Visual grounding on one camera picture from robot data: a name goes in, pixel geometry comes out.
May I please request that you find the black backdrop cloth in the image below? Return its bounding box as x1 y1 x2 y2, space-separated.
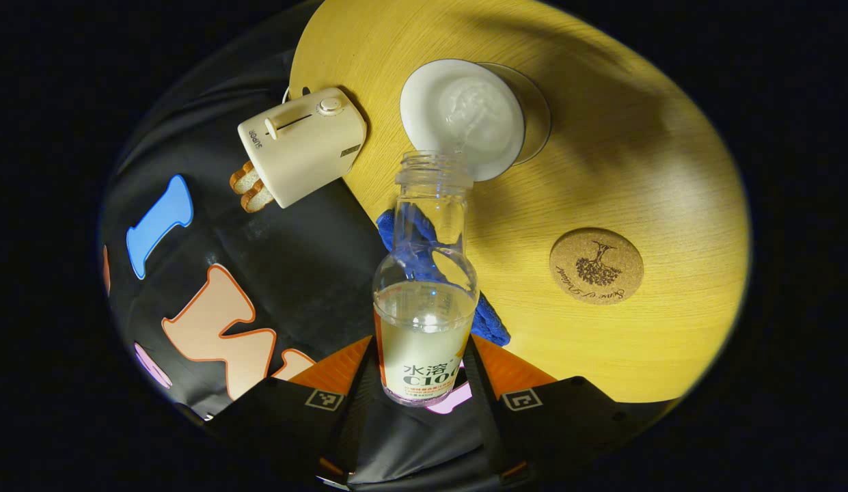
99 48 510 490

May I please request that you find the white toaster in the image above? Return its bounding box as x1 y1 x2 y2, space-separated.
237 87 367 209

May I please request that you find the round cork coaster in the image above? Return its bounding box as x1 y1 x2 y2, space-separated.
549 228 644 305

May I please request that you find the clear water bottle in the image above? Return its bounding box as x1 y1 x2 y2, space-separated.
372 150 479 407

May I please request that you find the white teacup saucer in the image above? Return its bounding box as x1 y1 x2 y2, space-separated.
478 61 552 166

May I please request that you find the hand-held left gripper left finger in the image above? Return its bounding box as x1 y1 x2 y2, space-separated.
205 335 381 486

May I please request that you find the blue towel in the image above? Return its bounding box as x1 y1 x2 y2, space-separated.
376 208 512 347

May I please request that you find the white teacup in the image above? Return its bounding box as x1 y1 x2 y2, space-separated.
400 59 527 182

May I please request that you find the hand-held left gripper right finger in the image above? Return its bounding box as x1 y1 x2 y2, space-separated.
463 335 644 486

